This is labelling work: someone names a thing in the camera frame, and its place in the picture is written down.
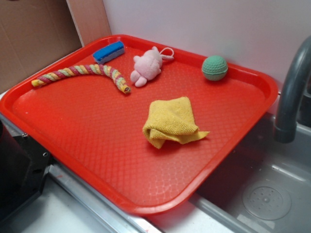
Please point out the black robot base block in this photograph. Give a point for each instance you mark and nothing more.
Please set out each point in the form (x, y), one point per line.
(23, 168)

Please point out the yellow cloth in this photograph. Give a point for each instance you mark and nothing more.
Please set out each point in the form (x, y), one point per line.
(171, 120)

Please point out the red plastic tray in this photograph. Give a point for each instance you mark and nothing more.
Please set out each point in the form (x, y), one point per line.
(95, 130)

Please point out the pink plush toy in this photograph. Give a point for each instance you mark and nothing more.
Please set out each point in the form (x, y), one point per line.
(148, 66)

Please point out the green rubber ball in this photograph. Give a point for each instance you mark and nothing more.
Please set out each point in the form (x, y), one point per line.
(214, 68)

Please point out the blue sponge block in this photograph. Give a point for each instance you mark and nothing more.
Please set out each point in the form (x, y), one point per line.
(109, 52)

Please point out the grey faucet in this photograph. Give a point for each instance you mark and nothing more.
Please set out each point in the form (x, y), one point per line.
(294, 104)

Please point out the grey plastic sink basin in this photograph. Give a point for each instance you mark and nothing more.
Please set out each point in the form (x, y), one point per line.
(262, 186)

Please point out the brown cardboard panel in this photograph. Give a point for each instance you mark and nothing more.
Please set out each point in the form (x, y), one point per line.
(37, 33)

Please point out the multicolour twisted rope toy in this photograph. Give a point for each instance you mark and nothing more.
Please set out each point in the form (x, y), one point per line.
(92, 69)

